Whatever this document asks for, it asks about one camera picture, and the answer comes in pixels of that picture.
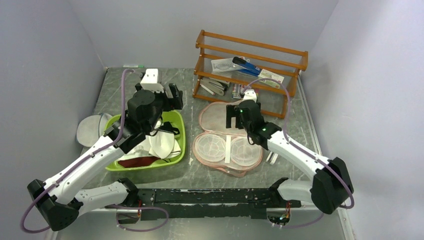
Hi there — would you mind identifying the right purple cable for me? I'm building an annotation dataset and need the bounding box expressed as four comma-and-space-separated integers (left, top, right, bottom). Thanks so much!
239, 77, 355, 230

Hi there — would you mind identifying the white plastic packet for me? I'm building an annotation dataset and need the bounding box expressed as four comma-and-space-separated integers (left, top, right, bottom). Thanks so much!
211, 57, 243, 73

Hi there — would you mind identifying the white black bra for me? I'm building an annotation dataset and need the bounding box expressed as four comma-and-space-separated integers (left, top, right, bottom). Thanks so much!
146, 119, 182, 160

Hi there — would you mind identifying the white garment in basin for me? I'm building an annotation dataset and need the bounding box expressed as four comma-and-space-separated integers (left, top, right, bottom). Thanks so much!
118, 142, 151, 161

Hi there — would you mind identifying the orange wooden shelf rack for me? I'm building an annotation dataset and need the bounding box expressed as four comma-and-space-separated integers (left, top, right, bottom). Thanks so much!
192, 30, 309, 119

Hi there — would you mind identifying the grey black stapler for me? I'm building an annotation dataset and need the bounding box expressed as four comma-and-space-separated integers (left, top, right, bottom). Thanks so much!
199, 78, 230, 96

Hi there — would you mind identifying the small white rectangular block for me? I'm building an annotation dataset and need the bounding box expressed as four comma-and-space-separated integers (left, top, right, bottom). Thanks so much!
265, 151, 279, 165

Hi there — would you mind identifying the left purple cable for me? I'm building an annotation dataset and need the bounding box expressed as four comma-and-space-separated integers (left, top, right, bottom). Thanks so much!
20, 68, 170, 234

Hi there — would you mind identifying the green plastic basin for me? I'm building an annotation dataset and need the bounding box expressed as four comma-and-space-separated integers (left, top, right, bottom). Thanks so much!
105, 110, 186, 172

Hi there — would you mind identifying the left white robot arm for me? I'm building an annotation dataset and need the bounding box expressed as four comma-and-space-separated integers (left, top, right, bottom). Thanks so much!
27, 83, 184, 231

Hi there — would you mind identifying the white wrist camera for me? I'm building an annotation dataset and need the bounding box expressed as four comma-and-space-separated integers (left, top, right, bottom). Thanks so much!
242, 89, 258, 103
140, 68, 165, 93

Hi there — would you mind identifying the blue stapler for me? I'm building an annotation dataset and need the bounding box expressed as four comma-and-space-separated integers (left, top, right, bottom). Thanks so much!
232, 56, 262, 77

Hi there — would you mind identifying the coloured marker pack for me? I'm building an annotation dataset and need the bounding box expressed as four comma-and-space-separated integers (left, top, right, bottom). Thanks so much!
231, 83, 245, 100

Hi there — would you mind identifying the floral mesh laundry bag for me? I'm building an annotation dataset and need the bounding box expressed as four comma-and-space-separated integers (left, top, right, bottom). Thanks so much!
191, 101, 263, 178

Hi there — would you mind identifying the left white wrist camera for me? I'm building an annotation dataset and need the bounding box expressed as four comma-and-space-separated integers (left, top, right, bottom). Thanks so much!
140, 68, 165, 93

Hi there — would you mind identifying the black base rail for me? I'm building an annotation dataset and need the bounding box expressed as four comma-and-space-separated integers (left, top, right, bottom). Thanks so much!
121, 188, 301, 221

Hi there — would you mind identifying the dark red garment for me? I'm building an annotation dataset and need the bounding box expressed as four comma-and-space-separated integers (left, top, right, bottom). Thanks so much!
117, 156, 160, 168

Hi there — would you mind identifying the white green marker pen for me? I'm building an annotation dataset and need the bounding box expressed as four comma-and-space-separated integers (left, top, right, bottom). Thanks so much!
122, 64, 145, 69

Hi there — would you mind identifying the purple cable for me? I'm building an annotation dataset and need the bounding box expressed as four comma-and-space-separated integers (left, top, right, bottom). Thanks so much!
20, 68, 170, 234
239, 77, 355, 230

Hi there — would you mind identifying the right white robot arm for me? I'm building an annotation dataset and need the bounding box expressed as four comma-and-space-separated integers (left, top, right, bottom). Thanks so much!
226, 100, 355, 215

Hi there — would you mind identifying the white staples box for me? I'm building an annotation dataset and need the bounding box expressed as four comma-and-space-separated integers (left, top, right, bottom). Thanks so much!
258, 69, 285, 89

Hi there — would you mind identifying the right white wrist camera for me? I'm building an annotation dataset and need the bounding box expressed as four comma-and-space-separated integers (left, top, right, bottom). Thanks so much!
242, 89, 258, 103

